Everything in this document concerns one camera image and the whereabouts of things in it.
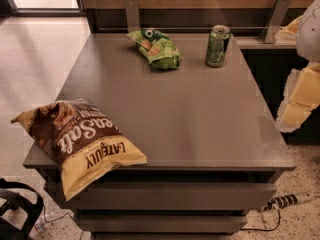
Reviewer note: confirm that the grey side shelf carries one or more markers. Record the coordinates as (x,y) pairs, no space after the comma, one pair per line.
(250,42)

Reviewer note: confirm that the right metal bracket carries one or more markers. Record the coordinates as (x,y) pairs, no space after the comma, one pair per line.
(275,20)

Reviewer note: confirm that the green rice chip bag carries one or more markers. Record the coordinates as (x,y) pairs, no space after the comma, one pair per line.
(157,48)

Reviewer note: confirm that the metal bracket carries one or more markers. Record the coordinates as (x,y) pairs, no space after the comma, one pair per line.
(275,20)
(132,15)

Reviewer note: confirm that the black chair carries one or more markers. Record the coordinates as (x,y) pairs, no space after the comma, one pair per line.
(14,201)

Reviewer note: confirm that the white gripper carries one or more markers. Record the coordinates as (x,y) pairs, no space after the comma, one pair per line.
(310,34)

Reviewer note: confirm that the grey drawer cabinet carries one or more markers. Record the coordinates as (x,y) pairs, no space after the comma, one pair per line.
(213,151)

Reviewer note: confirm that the brown and yellow chip bag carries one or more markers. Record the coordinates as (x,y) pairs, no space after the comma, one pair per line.
(81,139)

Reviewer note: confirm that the white power strip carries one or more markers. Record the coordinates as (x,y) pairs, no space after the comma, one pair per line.
(287,200)

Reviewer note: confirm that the green soda can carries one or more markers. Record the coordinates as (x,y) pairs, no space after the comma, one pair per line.
(217,45)

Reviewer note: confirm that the left metal bracket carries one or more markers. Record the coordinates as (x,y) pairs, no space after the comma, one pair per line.
(132,15)

